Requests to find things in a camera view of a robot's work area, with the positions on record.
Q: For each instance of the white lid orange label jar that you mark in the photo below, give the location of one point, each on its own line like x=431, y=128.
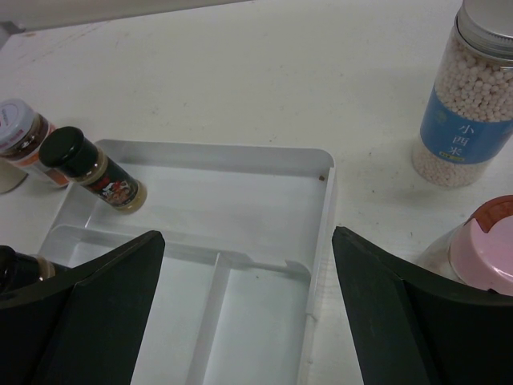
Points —
x=22, y=132

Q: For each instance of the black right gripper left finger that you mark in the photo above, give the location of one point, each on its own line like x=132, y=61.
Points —
x=83, y=326

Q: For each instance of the small black cap spice bottle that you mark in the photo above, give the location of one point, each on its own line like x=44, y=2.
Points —
x=68, y=151

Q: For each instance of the black knob cap grinder bottle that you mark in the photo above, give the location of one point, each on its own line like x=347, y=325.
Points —
x=10, y=177

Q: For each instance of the pink cap seasoning bottle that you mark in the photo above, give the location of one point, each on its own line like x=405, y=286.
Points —
x=478, y=252

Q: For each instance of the blue label sago jar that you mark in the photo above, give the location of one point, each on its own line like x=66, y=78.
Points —
x=468, y=117

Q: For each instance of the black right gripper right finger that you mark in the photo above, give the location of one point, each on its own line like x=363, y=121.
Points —
x=411, y=326

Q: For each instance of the white plastic organizer tray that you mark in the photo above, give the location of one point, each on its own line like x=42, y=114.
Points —
x=245, y=231

